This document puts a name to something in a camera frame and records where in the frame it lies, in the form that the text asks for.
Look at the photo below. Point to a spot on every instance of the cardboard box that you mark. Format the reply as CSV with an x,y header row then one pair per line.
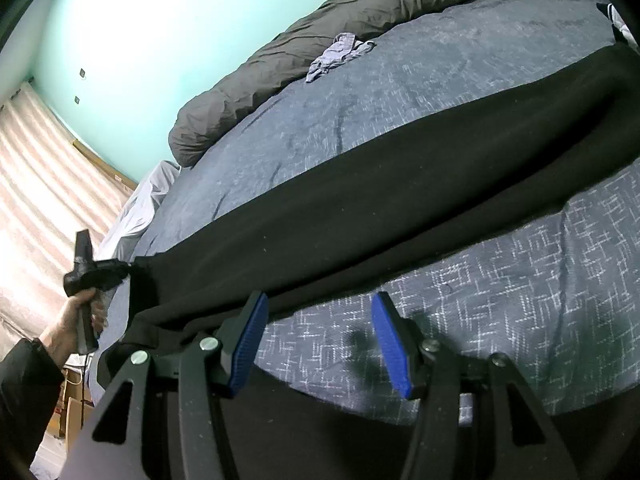
x,y
75,412

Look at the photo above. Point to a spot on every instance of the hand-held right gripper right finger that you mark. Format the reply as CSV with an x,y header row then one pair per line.
x,y
392,345

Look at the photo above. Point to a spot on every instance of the black fleece garment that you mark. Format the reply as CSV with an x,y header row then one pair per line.
x,y
350,200

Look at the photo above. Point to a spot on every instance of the pink curtain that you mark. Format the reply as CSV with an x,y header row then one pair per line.
x,y
50,185

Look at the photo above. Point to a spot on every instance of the small lilac cloth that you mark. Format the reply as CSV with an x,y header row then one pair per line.
x,y
335,55

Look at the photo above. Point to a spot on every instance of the light grey pillow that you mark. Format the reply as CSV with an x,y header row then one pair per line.
x,y
140,205

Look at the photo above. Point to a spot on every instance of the person's left forearm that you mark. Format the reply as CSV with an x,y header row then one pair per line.
x,y
25,400

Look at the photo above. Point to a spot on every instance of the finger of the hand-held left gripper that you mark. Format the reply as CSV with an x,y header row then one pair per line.
x,y
126,267

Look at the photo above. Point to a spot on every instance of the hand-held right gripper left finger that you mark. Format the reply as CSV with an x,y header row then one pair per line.
x,y
247,340

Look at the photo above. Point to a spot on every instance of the white garment with black trim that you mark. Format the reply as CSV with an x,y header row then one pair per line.
x,y
617,20

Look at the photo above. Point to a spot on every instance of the dark grey rolled duvet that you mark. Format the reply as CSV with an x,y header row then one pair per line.
x,y
300,45

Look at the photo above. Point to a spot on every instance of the person's left hand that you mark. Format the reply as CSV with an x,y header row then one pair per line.
x,y
60,330

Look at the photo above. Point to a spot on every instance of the wooden frame strip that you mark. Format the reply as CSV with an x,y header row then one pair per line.
x,y
107,167

